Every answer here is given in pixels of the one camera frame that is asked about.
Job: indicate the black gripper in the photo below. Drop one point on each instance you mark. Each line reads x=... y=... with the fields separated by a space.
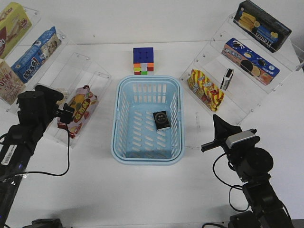
x=222 y=130
x=38 y=106

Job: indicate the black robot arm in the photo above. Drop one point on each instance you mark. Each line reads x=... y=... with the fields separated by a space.
x=252 y=165
x=18 y=146

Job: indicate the black white tissue pack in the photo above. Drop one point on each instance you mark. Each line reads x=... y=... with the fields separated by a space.
x=227 y=79

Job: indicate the light blue plastic basket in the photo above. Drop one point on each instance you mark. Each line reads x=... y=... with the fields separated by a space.
x=135 y=140

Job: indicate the pink strawberry snack bag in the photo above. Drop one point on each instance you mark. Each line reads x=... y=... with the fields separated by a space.
x=84 y=103

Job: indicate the red yellow striped snack bag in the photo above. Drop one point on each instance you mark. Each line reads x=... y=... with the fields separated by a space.
x=205 y=90

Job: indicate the beige Pocky box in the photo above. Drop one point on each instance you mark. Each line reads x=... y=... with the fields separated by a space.
x=10 y=84

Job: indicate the clear acrylic left shelf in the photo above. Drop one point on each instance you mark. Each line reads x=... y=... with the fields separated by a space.
x=66 y=68

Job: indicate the clear acrylic shelf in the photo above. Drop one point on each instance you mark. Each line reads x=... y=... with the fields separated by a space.
x=66 y=68
x=244 y=93

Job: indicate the blue sandwich cookie box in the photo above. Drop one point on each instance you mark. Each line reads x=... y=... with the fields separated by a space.
x=250 y=61

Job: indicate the clear acrylic right shelf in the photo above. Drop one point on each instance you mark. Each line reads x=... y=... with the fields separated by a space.
x=244 y=93

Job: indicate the yellow-green snack box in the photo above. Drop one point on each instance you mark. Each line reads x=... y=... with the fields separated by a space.
x=14 y=24

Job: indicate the multicolour puzzle cube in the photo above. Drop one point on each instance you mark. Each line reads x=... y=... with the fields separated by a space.
x=143 y=61

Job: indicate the black Franzzi biscuit box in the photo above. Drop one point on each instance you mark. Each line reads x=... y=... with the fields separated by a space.
x=260 y=25

